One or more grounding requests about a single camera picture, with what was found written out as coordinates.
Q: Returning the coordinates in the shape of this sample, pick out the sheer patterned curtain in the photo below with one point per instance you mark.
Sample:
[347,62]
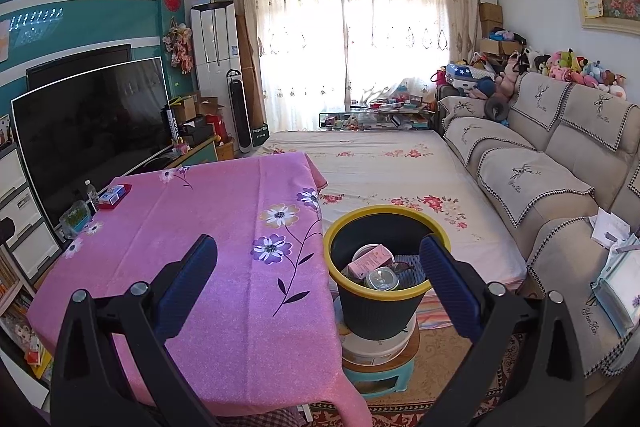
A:
[310,37]

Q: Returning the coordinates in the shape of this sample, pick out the blue card box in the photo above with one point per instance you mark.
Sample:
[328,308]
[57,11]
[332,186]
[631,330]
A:
[111,194]

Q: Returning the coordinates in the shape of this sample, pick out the bookshelf with books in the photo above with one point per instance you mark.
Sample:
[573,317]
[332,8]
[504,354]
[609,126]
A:
[17,317]

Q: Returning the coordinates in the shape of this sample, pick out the black bin yellow rim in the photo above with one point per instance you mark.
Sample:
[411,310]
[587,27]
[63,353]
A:
[375,317]

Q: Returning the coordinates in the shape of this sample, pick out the photo frame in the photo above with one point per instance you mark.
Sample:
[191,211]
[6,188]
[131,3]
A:
[5,132]

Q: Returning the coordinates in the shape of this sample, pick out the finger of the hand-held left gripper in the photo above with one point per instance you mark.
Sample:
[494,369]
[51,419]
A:
[5,232]

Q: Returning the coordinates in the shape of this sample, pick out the green box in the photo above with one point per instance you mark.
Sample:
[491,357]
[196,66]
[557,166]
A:
[260,136]

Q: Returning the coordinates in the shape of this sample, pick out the row of plush toys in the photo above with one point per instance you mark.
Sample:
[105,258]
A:
[565,67]

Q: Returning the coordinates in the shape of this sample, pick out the stack of cardboard boxes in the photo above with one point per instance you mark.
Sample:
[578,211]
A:
[492,22]

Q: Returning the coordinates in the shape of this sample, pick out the blue star patterned bag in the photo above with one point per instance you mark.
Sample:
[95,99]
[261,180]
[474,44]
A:
[465,77]

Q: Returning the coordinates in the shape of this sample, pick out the hanging flower decoration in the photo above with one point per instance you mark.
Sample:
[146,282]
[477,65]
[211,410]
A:
[179,47]

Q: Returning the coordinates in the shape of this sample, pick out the white papers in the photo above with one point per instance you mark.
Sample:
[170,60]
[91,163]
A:
[607,224]

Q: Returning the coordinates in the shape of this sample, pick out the white bucket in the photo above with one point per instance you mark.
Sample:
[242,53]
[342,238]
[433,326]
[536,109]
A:
[380,349]

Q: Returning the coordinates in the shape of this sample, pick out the open cardboard box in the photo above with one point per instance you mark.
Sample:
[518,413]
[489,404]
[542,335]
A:
[192,107]

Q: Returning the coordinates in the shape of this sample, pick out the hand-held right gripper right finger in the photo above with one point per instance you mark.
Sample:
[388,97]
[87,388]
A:
[450,292]

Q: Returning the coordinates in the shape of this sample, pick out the small pink toy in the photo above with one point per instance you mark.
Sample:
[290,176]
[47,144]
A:
[181,148]

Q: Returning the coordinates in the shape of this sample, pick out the plastic bag with greens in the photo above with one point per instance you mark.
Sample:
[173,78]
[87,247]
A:
[75,219]

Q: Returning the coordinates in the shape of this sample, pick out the black tall box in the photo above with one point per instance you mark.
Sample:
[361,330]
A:
[170,124]

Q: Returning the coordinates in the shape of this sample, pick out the beige sofa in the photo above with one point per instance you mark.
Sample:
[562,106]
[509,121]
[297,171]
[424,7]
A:
[550,147]

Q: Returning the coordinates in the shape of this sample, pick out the white standing air conditioner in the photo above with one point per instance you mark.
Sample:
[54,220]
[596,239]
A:
[215,52]

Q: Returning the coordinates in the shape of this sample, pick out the floral bed sheet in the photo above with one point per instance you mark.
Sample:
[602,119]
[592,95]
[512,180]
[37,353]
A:
[380,172]

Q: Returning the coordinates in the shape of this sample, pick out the cluttered glass table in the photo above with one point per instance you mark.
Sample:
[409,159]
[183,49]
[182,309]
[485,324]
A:
[375,117]

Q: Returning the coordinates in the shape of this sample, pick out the flat red box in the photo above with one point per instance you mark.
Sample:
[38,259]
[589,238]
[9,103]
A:
[109,207]

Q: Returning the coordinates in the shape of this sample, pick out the wall poster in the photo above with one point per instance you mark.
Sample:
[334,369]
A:
[4,42]

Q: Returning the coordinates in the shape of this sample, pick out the clear plastic bottle green label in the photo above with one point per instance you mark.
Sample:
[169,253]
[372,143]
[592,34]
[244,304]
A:
[381,279]

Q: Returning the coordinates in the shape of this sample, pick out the white plastic drawer unit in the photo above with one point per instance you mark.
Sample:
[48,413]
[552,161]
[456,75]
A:
[20,207]

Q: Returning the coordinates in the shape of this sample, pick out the grey neck pillow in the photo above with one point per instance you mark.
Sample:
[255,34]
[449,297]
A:
[487,108]

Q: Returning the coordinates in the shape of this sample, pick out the pink floral tablecloth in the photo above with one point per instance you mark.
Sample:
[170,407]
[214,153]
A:
[200,217]

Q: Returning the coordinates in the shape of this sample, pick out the clear water bottle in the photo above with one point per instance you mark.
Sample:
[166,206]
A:
[91,197]

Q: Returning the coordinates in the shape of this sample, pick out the white paper bowl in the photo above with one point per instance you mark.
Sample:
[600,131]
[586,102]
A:
[358,254]

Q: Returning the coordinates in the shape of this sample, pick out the large curved television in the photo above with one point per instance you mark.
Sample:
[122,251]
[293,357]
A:
[90,132]

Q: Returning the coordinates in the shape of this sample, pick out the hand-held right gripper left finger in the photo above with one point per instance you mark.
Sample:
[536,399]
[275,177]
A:
[187,287]

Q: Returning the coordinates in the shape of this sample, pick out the tall brown cardboard panel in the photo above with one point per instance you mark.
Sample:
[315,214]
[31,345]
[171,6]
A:
[248,67]

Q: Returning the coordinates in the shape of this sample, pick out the small pale pink box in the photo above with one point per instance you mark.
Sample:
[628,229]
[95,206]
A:
[372,259]

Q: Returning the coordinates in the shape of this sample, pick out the black tower fan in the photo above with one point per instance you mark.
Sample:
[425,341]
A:
[239,112]

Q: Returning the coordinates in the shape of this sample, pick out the light blue tissue package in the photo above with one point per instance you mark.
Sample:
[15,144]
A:
[617,287]

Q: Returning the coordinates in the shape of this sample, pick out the teal plastic stool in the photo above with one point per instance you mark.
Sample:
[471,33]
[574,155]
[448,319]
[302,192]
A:
[380,379]

